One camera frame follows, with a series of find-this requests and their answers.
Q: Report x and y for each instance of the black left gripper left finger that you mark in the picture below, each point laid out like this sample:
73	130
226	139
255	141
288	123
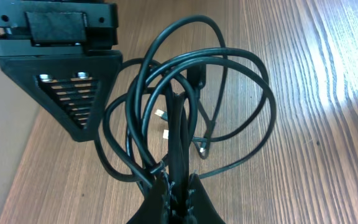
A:
155	209

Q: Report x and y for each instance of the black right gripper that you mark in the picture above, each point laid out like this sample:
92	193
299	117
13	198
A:
62	54

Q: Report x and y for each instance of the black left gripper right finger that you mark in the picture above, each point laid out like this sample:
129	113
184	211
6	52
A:
199	208

